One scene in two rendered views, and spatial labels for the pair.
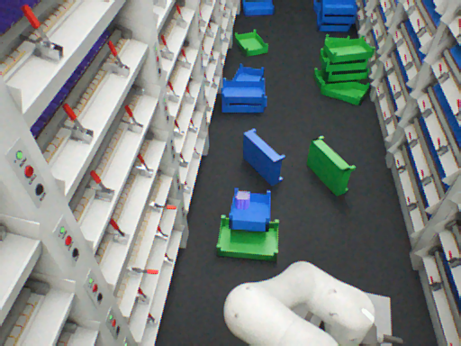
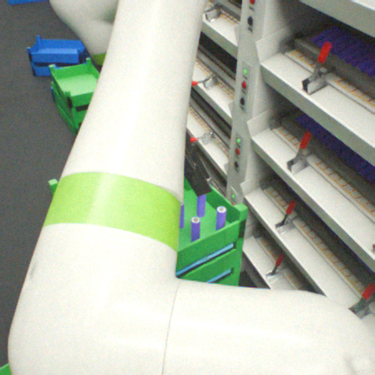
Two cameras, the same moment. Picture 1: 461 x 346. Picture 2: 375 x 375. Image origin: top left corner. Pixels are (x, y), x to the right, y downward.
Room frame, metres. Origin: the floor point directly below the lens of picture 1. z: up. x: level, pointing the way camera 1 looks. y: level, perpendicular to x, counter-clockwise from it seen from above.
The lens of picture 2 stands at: (0.48, -0.19, 1.12)
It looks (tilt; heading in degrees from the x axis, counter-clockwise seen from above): 40 degrees down; 150
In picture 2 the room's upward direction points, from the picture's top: straight up
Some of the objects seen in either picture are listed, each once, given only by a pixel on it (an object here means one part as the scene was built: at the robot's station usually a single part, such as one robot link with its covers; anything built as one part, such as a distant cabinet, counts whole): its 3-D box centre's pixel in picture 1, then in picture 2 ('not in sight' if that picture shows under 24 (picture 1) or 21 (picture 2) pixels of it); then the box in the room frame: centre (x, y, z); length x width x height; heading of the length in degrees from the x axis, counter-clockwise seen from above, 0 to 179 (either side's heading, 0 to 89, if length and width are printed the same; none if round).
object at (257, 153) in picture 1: (263, 157); not in sight; (1.65, -0.18, 0.10); 0.30 x 0.08 x 0.20; 34
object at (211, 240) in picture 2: not in sight; (155, 222); (-0.08, 0.06, 0.52); 0.30 x 0.20 x 0.08; 93
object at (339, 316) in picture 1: (344, 314); not in sight; (0.51, -0.34, 0.49); 0.16 x 0.13 x 0.19; 51
